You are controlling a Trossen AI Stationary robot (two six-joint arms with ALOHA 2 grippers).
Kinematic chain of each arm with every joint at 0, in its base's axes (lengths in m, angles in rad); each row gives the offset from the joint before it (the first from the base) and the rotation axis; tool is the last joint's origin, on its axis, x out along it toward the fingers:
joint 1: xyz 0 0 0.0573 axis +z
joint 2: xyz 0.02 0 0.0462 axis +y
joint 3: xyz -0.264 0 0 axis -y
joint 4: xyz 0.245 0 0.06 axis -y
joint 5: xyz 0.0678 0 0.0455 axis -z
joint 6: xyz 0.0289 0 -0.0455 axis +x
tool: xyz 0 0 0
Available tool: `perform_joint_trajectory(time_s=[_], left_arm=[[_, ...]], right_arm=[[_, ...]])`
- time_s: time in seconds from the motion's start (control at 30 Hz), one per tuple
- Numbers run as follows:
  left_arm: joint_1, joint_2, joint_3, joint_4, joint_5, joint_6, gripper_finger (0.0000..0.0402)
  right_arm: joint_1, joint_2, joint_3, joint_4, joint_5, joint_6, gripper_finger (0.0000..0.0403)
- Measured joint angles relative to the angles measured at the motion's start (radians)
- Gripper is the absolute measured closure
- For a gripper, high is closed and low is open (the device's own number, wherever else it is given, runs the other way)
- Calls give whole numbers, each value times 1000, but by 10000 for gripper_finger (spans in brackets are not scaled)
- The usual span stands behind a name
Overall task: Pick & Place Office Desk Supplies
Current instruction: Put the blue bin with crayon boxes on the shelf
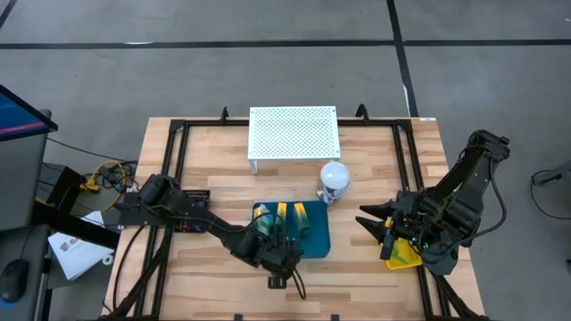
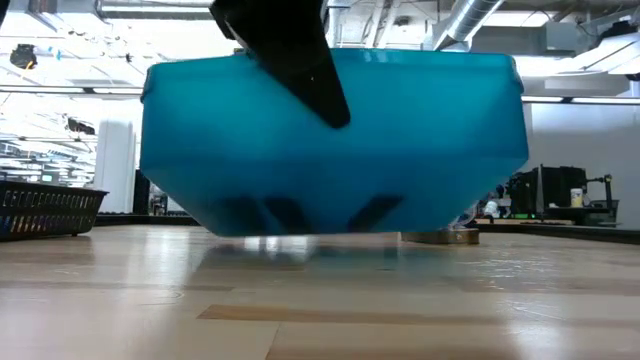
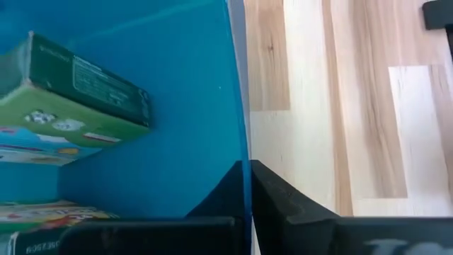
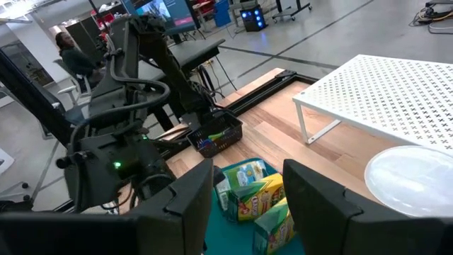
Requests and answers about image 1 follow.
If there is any thin green rubber band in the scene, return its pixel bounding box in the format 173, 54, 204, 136
390, 247, 412, 265

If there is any black floor cable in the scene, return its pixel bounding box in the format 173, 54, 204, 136
529, 168, 571, 221

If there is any white paper booklet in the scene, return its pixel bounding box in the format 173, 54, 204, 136
47, 210, 115, 282

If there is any computer monitor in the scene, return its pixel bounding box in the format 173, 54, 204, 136
0, 83, 60, 144

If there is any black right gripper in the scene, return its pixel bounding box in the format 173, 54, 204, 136
354, 191, 429, 251

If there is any black mesh basket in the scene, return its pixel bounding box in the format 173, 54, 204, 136
175, 189, 211, 235

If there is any black computer mouse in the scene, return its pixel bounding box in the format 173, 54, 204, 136
0, 258, 31, 309

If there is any grey chair leg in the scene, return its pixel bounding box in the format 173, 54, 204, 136
533, 160, 571, 187

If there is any black equipment box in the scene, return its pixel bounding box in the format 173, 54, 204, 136
42, 162, 84, 210

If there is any black metal table frame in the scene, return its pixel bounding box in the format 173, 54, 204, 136
101, 116, 490, 321

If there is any grey cabinet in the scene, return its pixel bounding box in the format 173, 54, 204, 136
0, 109, 51, 233

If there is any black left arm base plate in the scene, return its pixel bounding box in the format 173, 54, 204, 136
118, 191, 179, 227

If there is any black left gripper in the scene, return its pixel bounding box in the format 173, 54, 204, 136
261, 218, 305, 280

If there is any yellow plastic basket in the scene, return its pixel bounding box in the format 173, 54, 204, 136
384, 235, 424, 272

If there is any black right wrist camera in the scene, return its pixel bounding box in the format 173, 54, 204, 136
378, 230, 397, 262

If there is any white perforated metal shelf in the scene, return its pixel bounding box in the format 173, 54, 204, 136
247, 105, 343, 175

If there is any teal plastic bin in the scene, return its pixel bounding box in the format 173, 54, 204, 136
251, 199, 333, 260

